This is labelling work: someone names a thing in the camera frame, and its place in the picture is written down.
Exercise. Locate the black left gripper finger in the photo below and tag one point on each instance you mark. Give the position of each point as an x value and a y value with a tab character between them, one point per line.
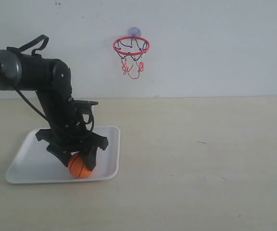
90	157

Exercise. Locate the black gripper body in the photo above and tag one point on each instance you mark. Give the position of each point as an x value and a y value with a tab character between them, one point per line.
76	135

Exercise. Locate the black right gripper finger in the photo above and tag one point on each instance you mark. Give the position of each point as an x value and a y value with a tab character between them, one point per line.
62	156

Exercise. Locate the small orange basketball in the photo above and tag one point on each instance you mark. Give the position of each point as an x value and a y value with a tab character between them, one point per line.
77	167

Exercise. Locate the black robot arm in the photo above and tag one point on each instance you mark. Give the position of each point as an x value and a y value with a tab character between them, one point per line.
50	79

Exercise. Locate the red mini basketball hoop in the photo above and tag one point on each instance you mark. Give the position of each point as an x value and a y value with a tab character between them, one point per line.
131	51

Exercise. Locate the white rectangular tray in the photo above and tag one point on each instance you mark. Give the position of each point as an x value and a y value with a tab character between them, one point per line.
33	164

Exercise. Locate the clear suction cup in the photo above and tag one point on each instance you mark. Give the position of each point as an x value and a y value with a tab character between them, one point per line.
134	32

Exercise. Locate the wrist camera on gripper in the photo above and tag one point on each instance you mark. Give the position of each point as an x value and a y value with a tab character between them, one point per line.
84	107

